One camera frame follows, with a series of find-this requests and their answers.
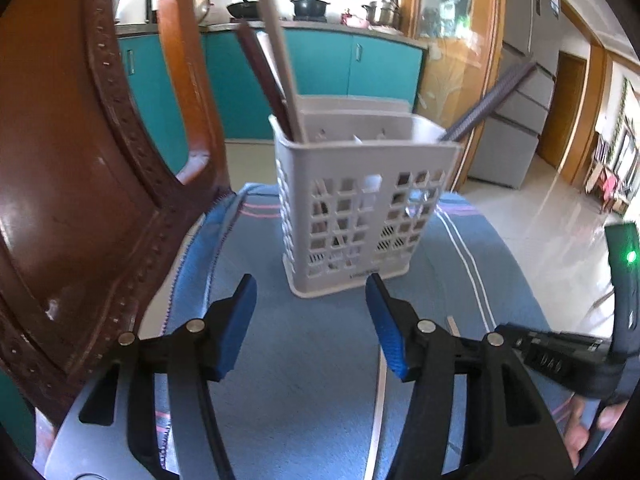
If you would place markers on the black cooking pot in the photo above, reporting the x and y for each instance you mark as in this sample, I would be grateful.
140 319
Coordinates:
310 8

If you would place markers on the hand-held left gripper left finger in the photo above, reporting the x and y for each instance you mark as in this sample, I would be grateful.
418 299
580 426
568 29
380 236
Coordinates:
235 330

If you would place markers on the grey kitchen countertop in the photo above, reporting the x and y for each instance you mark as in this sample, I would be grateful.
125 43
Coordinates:
320 25

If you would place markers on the silver refrigerator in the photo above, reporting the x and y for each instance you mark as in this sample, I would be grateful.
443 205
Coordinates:
520 110

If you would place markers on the person's right hand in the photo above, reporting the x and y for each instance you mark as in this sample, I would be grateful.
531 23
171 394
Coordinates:
575 435

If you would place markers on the black chopstick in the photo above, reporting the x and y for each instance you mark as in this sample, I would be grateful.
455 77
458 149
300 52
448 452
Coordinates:
490 102

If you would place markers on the blue striped cloth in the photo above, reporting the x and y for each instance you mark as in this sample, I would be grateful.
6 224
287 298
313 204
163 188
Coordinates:
300 385

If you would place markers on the teal kitchen cabinets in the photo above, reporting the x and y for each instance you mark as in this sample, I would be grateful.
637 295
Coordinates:
330 65

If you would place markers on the black frying pan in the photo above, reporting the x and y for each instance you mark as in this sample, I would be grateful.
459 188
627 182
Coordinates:
242 8

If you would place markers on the dark red chopstick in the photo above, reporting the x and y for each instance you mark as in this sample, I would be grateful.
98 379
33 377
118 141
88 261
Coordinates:
260 75

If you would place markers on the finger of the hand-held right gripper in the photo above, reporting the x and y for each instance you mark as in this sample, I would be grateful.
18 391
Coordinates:
565 355

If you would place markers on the white plastic utensil basket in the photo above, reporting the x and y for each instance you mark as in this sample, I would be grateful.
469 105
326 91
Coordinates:
370 160

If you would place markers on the white electric kettle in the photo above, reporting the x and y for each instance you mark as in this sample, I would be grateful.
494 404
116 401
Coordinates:
131 2

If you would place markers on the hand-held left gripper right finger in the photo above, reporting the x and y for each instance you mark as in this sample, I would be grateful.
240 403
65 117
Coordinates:
387 330

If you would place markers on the stainless steel pot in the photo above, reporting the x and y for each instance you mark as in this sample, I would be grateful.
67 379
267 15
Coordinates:
384 12

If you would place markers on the metal bowl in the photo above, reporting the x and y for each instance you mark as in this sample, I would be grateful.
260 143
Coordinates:
201 5

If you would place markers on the brown wooden door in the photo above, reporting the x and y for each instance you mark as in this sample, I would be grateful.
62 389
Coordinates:
562 110

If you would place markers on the carved wooden chair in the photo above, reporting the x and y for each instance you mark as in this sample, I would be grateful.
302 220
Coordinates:
60 160

